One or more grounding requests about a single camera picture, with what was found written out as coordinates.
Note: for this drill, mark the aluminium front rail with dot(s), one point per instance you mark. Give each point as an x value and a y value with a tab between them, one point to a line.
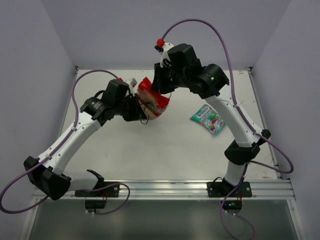
190	190

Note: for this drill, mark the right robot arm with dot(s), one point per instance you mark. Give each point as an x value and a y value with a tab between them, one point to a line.
246	144

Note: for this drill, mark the grey paper coffee bag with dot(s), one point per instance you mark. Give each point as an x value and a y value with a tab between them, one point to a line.
152	104

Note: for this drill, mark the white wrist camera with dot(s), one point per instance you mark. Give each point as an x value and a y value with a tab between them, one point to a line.
132	82
163	47

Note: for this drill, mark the right aluminium side rail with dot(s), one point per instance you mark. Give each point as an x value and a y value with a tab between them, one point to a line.
264	124

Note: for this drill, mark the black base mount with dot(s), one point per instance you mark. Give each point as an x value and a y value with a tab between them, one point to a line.
219	188
97	200

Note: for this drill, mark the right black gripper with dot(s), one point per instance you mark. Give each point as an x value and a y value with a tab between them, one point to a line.
160	78

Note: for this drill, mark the red snack packet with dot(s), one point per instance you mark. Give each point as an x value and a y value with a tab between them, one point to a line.
145	85

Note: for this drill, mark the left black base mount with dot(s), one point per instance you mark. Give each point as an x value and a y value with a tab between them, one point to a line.
97	200

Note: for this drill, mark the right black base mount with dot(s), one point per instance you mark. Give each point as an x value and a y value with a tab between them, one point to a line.
219	188

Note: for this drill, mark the teal candy packet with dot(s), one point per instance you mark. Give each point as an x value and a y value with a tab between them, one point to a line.
207	117

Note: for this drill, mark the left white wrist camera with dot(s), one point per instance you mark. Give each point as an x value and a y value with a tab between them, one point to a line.
132	82

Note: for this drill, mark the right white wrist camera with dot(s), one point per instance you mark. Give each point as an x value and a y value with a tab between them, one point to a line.
163	47

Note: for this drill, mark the left aluminium side rail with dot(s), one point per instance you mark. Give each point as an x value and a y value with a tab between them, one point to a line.
67	105

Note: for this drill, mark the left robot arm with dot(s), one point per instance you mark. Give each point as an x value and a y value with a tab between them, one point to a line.
90	120

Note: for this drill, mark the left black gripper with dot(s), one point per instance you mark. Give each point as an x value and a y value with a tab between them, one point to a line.
133	108

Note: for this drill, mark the aluminium side rail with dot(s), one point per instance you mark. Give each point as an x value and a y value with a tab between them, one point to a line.
264	124
67	105

